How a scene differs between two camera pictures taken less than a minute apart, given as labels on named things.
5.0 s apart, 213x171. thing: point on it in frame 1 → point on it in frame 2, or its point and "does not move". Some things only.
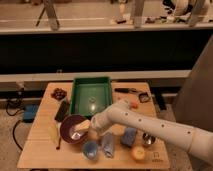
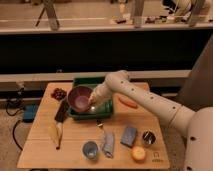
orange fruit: [138, 152] does not move
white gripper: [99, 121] → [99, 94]
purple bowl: [72, 137] → [79, 98]
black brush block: [62, 111] does not move
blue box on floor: [29, 112] does not move
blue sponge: [129, 136] does not move
